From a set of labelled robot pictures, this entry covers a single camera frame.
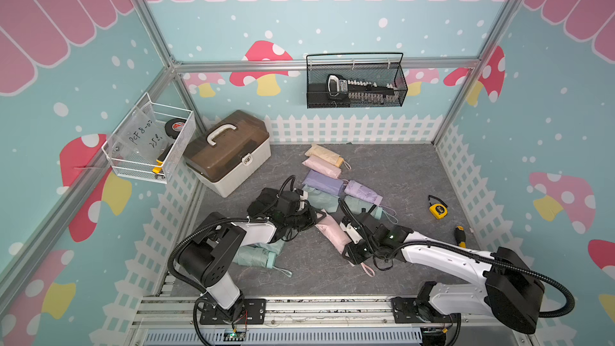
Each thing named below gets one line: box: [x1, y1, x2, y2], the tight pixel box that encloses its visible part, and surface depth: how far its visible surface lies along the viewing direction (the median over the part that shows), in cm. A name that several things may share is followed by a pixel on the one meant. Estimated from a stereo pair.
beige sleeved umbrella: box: [304, 143, 352, 170], surface depth 114 cm
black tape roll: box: [164, 117, 187, 139], surface depth 81 cm
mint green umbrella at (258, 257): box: [232, 245, 294, 278], surface depth 83 cm
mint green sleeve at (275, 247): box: [249, 239, 286, 254], surface depth 87 cm
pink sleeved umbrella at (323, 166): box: [301, 155, 342, 180], surface depth 111 cm
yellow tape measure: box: [428, 194, 449, 221], surface depth 96 cm
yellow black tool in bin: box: [152, 143, 174, 174], surface depth 65 cm
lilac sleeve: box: [301, 169, 348, 197], surface depth 105 cm
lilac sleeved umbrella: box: [343, 179, 397, 217], surface depth 102 cm
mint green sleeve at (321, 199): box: [301, 184, 340, 214], surface depth 102 cm
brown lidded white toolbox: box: [182, 109, 273, 198], surface depth 97 cm
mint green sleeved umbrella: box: [344, 194, 383, 220], surface depth 97 cm
